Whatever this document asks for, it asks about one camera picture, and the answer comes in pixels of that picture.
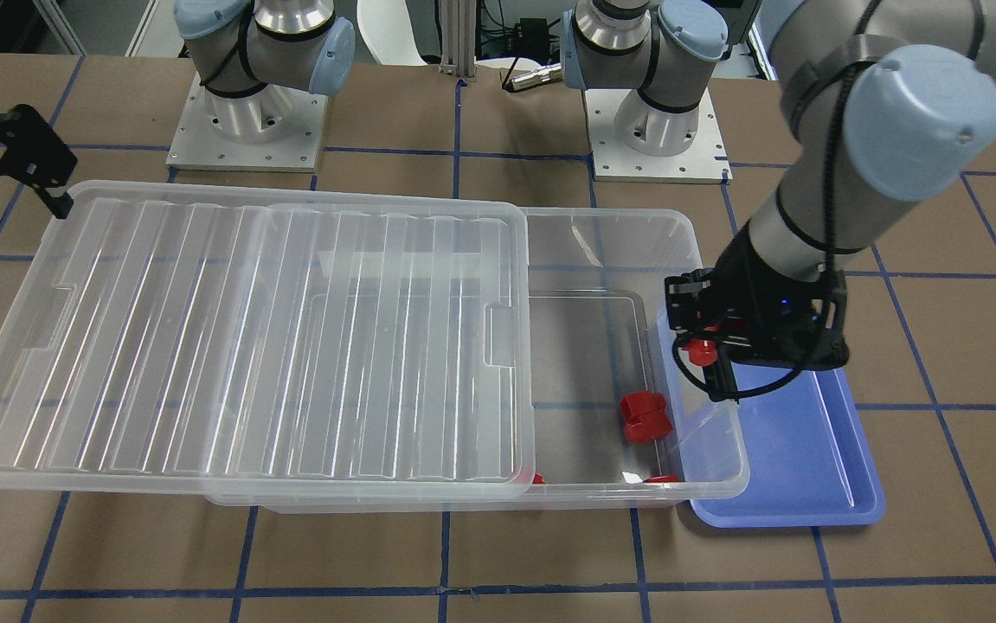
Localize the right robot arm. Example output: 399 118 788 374
0 1 356 218

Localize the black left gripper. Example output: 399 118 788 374
665 228 850 402

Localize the translucent plastic box lid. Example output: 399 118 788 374
0 180 536 504

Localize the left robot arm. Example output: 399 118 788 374
665 1 996 401

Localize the blue plastic tray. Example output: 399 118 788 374
652 314 886 529

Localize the red block in box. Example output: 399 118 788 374
619 390 674 443

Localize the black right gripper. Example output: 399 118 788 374
0 104 78 220

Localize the red block at box corner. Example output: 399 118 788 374
643 473 681 484

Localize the translucent plastic storage box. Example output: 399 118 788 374
209 208 738 514

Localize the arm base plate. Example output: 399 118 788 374
584 88 734 184
166 75 331 173

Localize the white chair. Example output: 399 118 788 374
356 1 427 67

